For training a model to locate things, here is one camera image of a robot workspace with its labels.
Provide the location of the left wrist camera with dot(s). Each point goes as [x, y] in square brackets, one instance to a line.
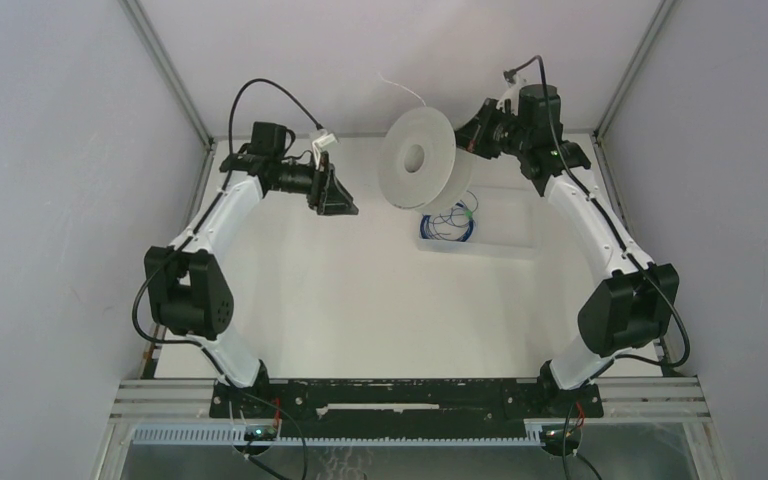
[321, 142]

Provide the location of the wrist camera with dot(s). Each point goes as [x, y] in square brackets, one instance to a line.
[509, 101]
[321, 142]

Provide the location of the white cable spool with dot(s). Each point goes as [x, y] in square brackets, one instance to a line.
[420, 167]

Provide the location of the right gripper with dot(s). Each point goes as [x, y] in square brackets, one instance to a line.
[474, 135]

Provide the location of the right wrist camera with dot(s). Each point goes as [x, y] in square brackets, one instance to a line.
[509, 101]

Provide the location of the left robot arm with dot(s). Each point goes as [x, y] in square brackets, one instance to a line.
[186, 287]

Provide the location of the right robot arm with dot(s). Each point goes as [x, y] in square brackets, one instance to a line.
[632, 303]

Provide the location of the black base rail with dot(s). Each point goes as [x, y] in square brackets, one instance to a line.
[435, 406]

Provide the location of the white slotted cable duct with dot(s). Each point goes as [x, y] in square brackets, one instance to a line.
[524, 434]

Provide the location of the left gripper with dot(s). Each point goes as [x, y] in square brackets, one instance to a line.
[326, 195]

